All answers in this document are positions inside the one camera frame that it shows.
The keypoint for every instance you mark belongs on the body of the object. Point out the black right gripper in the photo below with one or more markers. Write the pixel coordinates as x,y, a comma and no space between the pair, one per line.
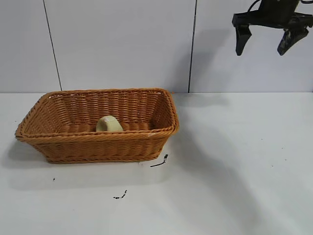
274,14

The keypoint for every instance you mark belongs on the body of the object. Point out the pale yellow pear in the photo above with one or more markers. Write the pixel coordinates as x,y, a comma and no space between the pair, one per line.
108,124

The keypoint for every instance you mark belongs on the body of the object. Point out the brown woven wicker basket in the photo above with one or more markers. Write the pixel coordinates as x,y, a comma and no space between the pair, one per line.
97,147

